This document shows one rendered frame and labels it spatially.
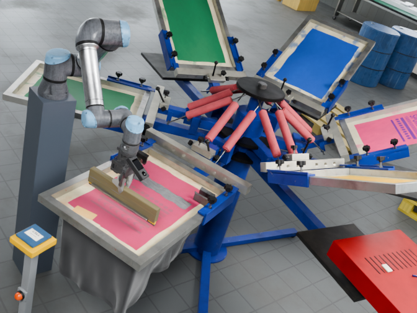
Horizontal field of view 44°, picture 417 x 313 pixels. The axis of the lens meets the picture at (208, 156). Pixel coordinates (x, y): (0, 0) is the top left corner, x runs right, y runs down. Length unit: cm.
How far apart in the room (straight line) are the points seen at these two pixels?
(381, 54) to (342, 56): 435
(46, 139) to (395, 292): 182
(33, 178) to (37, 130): 29
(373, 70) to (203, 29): 492
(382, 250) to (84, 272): 140
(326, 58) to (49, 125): 225
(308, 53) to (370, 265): 214
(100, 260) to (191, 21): 217
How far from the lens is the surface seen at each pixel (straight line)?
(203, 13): 409
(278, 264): 397
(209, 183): 269
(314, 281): 398
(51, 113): 270
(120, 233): 228
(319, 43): 421
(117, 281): 241
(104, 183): 235
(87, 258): 247
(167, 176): 271
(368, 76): 855
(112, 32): 230
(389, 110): 368
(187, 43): 383
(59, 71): 264
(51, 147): 282
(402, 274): 247
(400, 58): 891
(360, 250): 247
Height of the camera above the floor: 242
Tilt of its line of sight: 29 degrees down
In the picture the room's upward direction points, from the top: 17 degrees clockwise
